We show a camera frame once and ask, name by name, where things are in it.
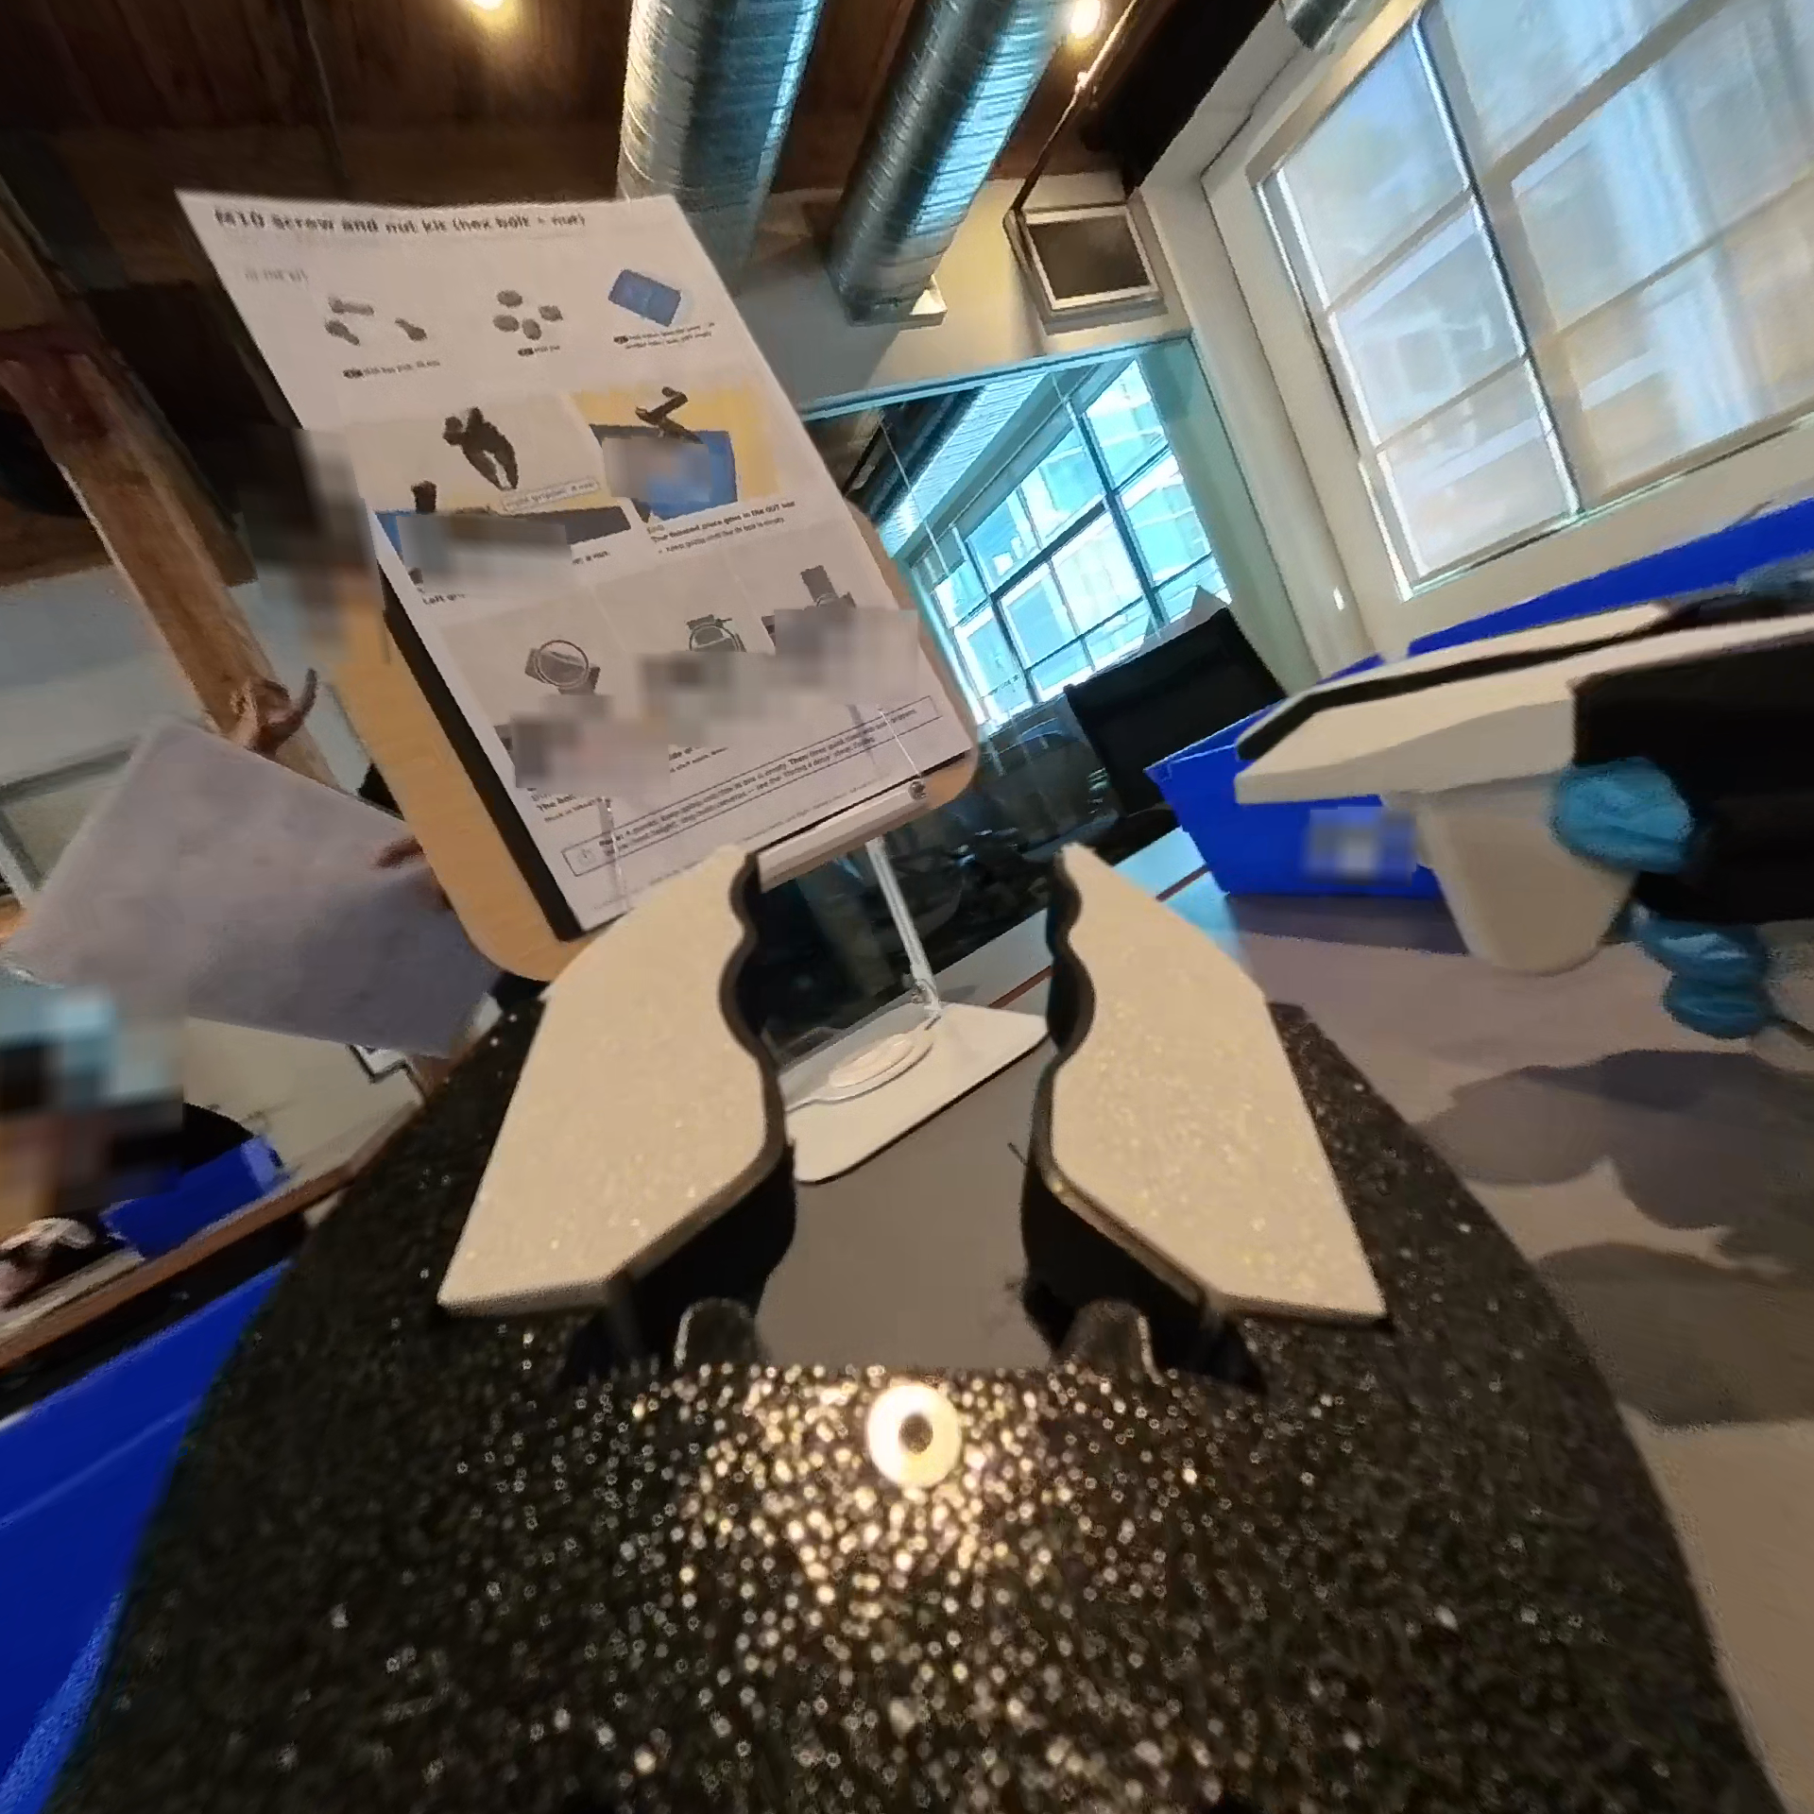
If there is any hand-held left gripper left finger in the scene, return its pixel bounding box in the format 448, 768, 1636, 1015
436, 845, 795, 1321

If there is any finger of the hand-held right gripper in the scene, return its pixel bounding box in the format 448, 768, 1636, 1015
1232, 675, 1582, 811
1308, 601, 1684, 720

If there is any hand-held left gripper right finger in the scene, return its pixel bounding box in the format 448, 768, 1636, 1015
1026, 843, 1389, 1327

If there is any blue plastic bin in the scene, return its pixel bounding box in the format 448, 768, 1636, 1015
0, 1261, 293, 1775
1145, 496, 1814, 898

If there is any person's right hand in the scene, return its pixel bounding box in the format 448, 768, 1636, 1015
1551, 758, 1776, 1040

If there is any black mesh office chair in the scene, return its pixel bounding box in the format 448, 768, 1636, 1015
1062, 609, 1285, 839

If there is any window with white blind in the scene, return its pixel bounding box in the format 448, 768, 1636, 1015
1204, 0, 1814, 598

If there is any cluster of grey office chairs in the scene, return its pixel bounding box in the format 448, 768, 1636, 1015
907, 737, 1179, 924

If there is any black backing board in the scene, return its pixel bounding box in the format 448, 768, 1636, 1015
374, 567, 589, 938

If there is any dark framed window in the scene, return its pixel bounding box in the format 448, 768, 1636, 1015
907, 354, 1236, 726

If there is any wooden side table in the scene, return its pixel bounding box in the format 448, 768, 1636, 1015
0, 1155, 370, 1370

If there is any small blue bin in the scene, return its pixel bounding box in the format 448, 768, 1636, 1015
106, 1134, 285, 1257

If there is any white paper sheet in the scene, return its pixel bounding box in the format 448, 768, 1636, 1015
0, 715, 499, 1059

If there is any printed instruction sheet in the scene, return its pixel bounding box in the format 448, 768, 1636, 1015
176, 191, 981, 909

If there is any framed wall vent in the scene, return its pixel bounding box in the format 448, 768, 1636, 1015
1005, 199, 1164, 335

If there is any brown wooden post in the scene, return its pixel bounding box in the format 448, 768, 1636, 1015
0, 341, 334, 783

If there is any spiral silver duct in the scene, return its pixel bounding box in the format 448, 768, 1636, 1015
616, 0, 828, 216
828, 0, 1079, 325

